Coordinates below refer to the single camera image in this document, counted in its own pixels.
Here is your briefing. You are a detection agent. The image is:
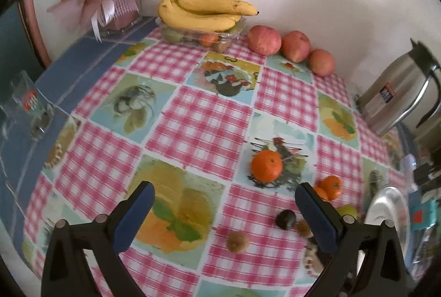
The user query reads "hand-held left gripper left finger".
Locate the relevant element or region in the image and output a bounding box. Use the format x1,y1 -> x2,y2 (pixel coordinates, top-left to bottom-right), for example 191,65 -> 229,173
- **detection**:
41,181 -> 155,297

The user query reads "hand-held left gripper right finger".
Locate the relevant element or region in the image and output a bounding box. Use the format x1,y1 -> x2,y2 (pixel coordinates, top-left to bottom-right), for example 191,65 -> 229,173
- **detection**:
295,182 -> 412,297

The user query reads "brown kiwi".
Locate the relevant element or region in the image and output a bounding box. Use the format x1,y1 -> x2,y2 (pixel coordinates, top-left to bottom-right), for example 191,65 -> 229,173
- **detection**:
226,231 -> 249,253
297,219 -> 314,238

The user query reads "green fruit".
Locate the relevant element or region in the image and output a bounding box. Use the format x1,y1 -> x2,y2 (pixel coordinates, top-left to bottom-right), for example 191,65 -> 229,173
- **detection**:
162,26 -> 184,43
336,205 -> 359,219

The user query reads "silver metal plate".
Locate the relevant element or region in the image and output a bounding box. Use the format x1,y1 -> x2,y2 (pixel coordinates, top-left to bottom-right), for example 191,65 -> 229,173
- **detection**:
364,187 -> 410,270

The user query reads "small tangerine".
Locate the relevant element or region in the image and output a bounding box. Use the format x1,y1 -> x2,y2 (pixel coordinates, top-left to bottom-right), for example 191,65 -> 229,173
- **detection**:
320,176 -> 343,200
312,186 -> 330,203

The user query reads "large orange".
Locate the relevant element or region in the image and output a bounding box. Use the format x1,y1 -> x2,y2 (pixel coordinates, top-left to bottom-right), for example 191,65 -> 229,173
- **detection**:
251,150 -> 284,182

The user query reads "teal box with red label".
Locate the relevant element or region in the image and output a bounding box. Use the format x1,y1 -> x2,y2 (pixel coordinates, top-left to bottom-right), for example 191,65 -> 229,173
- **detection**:
410,201 -> 438,232

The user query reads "pink checkered printed tablecloth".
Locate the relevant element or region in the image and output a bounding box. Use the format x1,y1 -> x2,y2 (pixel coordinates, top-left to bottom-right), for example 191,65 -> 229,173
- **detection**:
21,18 -> 414,297

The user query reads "black object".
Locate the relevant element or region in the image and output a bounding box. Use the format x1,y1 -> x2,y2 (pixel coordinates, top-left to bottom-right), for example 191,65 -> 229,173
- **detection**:
413,163 -> 441,187

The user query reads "stainless steel thermos jug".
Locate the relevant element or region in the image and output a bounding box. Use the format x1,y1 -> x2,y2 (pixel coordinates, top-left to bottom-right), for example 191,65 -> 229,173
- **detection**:
355,38 -> 441,137

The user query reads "clear glass cup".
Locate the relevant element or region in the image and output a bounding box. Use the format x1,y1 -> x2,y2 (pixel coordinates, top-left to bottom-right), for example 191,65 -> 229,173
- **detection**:
0,71 -> 66,142

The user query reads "small red apple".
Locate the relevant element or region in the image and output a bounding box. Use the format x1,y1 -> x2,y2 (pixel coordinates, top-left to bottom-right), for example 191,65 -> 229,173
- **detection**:
308,49 -> 335,77

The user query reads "blue cloth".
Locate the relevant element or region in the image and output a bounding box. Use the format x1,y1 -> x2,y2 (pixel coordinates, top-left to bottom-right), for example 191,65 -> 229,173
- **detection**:
0,16 -> 159,277

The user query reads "medium red apple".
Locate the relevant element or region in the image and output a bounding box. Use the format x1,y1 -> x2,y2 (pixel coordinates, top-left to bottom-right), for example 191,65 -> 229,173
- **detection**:
281,30 -> 311,63

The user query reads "green fruit in tray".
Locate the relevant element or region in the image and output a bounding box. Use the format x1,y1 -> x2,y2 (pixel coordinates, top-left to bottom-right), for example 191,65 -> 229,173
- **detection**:
162,26 -> 184,43

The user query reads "clear plastic box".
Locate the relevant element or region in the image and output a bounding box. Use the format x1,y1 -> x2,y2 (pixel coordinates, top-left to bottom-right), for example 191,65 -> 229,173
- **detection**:
93,16 -> 155,43

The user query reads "large red apple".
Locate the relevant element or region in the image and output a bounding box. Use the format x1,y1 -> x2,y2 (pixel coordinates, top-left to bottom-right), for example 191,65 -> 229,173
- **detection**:
248,25 -> 282,55

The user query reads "small orange in tray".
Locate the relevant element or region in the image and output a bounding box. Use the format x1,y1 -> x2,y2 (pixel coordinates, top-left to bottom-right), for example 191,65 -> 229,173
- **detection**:
200,33 -> 220,47

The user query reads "clear plastic fruit tray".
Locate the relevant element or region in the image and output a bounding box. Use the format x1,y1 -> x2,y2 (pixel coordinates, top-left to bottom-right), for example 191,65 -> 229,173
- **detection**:
155,16 -> 247,53

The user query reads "yellow banana bunch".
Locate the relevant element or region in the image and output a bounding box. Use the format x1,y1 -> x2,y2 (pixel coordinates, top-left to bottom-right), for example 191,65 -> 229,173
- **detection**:
158,0 -> 260,33

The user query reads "pink chair back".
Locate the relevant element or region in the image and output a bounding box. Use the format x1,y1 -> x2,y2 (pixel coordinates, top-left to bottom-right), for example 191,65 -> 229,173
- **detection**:
17,0 -> 52,68

